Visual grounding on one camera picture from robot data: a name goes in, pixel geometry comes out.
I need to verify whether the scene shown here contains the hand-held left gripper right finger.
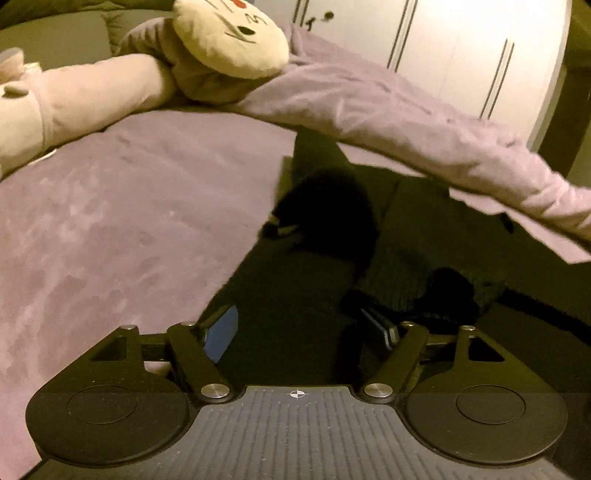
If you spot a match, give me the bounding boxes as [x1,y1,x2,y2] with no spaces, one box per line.
[359,307,509,404]

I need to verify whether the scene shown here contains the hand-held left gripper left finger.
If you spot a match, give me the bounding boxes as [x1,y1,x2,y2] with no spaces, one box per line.
[85,304,241,404]

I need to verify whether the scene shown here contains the dark garment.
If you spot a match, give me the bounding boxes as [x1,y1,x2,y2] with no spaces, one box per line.
[198,129,591,393]

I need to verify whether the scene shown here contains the crumpled purple blanket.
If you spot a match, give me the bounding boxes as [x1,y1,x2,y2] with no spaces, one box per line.
[120,18,591,265]

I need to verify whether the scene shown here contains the white wardrobe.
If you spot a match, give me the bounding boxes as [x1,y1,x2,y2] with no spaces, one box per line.
[295,0,574,151]

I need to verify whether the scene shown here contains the pink plush toy cream face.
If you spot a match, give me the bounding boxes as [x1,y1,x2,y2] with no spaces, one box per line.
[0,0,290,182]

